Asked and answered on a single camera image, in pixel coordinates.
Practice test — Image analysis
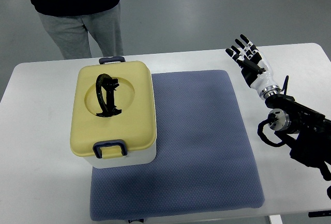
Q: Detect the blue padded mat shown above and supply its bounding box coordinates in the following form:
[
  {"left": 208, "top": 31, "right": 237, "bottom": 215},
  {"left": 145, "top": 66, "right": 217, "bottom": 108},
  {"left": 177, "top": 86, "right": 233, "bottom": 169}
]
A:
[{"left": 90, "top": 70, "right": 264, "bottom": 221}]

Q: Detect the black cable loop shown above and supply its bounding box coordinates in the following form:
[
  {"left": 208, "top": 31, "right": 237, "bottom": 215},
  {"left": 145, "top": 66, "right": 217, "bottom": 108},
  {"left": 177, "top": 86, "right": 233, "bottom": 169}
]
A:
[{"left": 257, "top": 119, "right": 293, "bottom": 147}]

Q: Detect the white storage box base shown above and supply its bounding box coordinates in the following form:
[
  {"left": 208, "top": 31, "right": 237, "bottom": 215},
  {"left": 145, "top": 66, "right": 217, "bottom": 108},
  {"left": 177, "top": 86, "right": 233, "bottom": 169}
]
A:
[{"left": 84, "top": 141, "right": 157, "bottom": 169}]

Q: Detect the yellow box lid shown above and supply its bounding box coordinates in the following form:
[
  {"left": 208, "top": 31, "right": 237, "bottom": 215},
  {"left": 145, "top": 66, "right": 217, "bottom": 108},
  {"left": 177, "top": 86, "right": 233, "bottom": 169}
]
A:
[{"left": 70, "top": 61, "right": 157, "bottom": 159}]

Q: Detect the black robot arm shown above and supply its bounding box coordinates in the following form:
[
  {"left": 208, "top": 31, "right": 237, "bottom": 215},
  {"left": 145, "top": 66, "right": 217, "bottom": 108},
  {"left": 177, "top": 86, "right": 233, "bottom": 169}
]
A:
[{"left": 257, "top": 94, "right": 330, "bottom": 181}]

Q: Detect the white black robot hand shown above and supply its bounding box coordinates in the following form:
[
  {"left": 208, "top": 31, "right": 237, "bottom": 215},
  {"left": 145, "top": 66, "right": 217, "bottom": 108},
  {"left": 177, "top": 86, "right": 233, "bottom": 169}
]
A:
[{"left": 225, "top": 34, "right": 281, "bottom": 100}]

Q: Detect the person in grey trousers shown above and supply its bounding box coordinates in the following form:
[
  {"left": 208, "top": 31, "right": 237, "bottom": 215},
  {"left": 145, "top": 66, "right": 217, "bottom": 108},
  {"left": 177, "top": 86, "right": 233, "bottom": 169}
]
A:
[{"left": 31, "top": 0, "right": 124, "bottom": 59}]

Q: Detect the black table control panel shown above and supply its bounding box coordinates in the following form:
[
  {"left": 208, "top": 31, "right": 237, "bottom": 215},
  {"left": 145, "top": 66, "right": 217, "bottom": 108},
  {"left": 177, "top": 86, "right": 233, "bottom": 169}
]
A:
[{"left": 308, "top": 210, "right": 331, "bottom": 218}]

